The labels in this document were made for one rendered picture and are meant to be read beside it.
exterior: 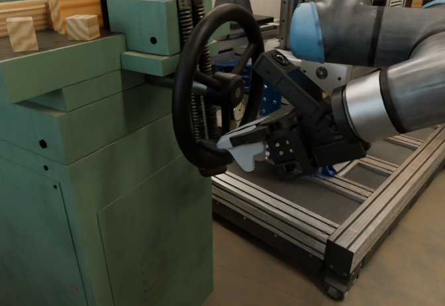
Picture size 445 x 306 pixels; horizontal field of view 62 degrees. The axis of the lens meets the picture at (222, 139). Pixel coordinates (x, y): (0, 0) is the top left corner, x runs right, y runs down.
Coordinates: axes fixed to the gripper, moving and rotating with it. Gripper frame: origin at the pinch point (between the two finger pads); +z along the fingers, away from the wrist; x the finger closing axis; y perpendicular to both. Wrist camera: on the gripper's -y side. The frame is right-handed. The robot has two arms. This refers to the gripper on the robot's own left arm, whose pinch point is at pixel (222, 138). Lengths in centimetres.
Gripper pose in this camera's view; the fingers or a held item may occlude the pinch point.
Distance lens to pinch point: 56.0
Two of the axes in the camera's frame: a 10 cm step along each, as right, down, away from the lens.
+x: 5.2, -3.8, 7.7
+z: -7.4, 2.5, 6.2
